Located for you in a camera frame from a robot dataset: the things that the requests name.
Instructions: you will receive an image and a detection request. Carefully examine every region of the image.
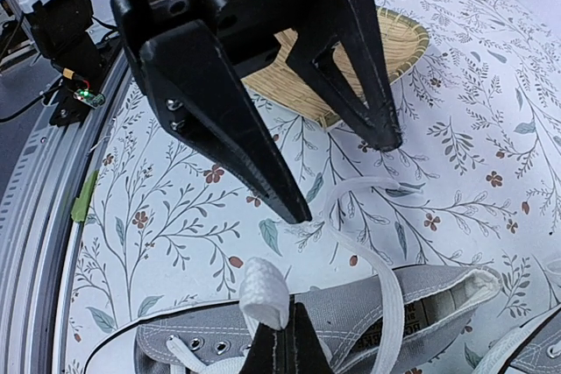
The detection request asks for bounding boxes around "grey sneaker with white laces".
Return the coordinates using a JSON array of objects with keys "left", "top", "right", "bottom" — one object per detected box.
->
[{"left": 67, "top": 179, "right": 501, "bottom": 373}]

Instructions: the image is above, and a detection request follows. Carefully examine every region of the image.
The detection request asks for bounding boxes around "green tape piece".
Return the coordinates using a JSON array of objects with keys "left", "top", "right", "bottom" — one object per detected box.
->
[{"left": 71, "top": 170, "right": 99, "bottom": 222}]

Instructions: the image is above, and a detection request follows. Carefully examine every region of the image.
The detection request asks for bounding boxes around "yellow bamboo fan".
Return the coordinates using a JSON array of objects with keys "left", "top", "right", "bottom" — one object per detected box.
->
[{"left": 240, "top": 6, "right": 431, "bottom": 131}]

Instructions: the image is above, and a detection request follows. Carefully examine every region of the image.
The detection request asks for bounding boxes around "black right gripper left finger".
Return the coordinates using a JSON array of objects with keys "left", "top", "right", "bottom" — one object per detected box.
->
[{"left": 239, "top": 323, "right": 288, "bottom": 374}]

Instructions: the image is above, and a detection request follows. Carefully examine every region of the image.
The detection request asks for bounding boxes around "aluminium front rail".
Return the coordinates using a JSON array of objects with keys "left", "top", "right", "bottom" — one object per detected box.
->
[{"left": 1, "top": 53, "right": 131, "bottom": 373}]

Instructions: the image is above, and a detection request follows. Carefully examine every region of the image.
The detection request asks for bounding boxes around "floral patterned table mat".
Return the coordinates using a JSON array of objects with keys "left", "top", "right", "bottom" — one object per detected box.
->
[{"left": 53, "top": 0, "right": 560, "bottom": 373}]

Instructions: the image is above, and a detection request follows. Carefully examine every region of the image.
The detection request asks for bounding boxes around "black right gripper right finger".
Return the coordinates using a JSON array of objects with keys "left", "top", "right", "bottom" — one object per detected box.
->
[{"left": 284, "top": 301, "right": 332, "bottom": 374}]

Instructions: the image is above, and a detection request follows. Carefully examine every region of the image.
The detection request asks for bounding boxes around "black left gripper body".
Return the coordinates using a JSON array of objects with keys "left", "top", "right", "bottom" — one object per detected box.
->
[{"left": 109, "top": 0, "right": 373, "bottom": 99}]

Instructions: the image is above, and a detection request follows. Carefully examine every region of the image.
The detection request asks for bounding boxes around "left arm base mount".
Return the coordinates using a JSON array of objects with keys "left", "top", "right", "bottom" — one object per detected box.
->
[{"left": 25, "top": 0, "right": 118, "bottom": 127}]

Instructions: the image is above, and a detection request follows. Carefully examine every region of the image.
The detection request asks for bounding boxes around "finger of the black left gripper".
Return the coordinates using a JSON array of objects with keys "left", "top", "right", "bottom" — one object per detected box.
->
[
  {"left": 139, "top": 21, "right": 311, "bottom": 223},
  {"left": 287, "top": 0, "right": 402, "bottom": 151}
]

